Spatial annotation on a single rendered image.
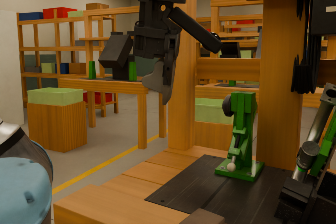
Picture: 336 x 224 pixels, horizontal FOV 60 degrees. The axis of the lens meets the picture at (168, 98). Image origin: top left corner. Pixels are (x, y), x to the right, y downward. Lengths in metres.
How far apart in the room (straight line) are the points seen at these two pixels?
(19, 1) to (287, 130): 8.33
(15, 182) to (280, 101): 0.90
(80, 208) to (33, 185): 0.46
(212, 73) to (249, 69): 0.16
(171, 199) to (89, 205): 0.22
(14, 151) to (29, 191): 0.13
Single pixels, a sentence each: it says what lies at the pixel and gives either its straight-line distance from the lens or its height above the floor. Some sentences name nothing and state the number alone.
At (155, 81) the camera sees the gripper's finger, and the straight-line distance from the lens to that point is 0.57.
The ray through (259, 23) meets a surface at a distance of 7.81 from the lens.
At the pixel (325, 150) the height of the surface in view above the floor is 1.09.
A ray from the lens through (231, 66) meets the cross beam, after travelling 1.23.
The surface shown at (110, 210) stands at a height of 0.90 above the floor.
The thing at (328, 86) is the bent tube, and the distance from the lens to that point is 0.81.
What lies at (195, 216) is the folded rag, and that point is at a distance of 0.72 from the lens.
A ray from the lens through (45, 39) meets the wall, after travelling 9.34.
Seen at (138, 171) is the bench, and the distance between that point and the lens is 1.08.
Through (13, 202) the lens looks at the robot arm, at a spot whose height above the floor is 1.14.
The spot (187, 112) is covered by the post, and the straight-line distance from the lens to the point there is 1.24.
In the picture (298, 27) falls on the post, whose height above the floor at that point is 1.38.
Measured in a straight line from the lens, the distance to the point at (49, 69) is 7.00.
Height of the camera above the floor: 1.30
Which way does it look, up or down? 9 degrees down
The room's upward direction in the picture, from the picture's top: straight up
